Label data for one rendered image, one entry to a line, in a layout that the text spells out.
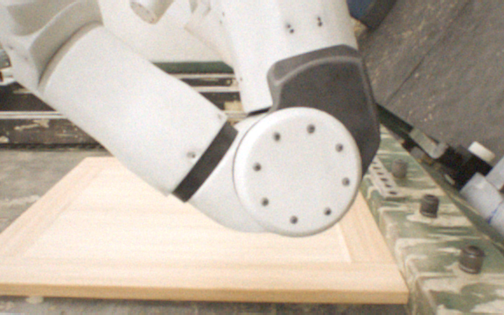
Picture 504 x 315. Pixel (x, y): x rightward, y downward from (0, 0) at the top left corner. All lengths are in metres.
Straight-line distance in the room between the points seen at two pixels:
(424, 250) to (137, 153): 0.39
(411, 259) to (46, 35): 0.44
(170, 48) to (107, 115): 5.96
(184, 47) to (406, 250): 5.76
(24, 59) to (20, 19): 0.03
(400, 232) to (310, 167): 0.36
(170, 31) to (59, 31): 5.91
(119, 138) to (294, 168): 0.11
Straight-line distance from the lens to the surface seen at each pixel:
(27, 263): 0.63
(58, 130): 1.15
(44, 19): 0.27
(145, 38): 6.31
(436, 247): 0.57
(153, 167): 0.27
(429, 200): 0.62
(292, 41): 0.27
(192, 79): 1.59
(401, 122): 2.42
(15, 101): 1.56
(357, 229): 0.64
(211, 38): 0.85
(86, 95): 0.27
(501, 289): 0.53
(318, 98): 0.26
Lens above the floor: 1.20
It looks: 9 degrees down
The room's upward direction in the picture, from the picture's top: 60 degrees counter-clockwise
